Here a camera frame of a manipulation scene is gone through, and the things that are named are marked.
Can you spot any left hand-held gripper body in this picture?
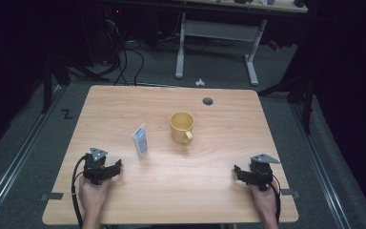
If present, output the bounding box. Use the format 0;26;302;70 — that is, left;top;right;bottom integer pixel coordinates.
82;147;112;186

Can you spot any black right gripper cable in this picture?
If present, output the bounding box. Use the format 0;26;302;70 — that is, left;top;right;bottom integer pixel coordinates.
268;174;282;225

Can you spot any bundle of black floor cables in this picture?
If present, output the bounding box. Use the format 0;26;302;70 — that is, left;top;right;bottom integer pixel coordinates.
101;18;146;87

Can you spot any white and blue tube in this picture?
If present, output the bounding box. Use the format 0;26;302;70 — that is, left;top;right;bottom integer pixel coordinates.
132;122;150;158

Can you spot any white-framed wooden desk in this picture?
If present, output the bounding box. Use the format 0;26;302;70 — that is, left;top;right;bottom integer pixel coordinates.
174;0;309;87

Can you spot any person's right hand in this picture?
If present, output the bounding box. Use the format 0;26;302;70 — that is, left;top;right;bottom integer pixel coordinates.
248;182;281;221

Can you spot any black metal stand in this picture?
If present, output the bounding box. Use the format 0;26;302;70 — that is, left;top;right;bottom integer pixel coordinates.
256;61;316;135
40;56;72;115

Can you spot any grey tape strip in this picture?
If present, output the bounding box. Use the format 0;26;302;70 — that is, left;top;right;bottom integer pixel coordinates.
39;192;65;202
280;188;301;200

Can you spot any person's left hand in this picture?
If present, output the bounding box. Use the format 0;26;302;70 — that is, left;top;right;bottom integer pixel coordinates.
78;175;112;218

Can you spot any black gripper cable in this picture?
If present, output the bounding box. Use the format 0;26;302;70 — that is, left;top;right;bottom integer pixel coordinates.
71;154;89;229
268;174;282;225

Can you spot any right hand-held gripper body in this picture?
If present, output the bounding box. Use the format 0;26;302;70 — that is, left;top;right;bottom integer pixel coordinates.
248;154;281;192

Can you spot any metal floor rail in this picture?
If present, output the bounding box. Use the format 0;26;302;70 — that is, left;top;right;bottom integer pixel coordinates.
0;85;65;223
290;102;353;229

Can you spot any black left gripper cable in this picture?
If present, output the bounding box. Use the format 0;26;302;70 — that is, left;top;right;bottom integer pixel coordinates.
71;154;89;229

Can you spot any small red object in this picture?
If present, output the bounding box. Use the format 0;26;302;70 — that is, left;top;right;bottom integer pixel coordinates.
268;39;281;52

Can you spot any yellow mug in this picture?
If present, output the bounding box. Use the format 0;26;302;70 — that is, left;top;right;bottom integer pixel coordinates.
169;111;195;146

